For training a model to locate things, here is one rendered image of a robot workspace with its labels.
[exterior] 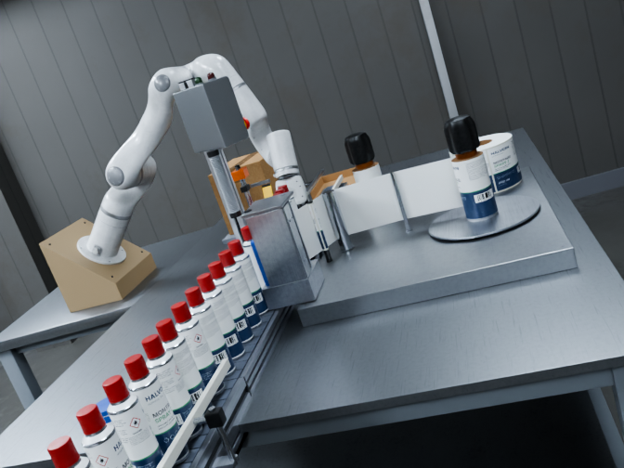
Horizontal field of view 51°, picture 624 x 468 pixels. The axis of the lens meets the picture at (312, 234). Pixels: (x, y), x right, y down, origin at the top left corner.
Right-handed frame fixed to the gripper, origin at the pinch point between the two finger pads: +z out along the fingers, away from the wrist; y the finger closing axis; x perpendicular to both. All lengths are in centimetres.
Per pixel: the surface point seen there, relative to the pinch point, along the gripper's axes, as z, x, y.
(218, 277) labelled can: 15, -75, 0
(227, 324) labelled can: 26, -79, 2
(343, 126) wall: -76, 217, -18
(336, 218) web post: 4.8, -25.9, 19.3
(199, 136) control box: -28.6, -35.5, -13.6
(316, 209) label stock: 0.9, -29.8, 14.9
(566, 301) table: 37, -70, 73
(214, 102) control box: -35, -43, -4
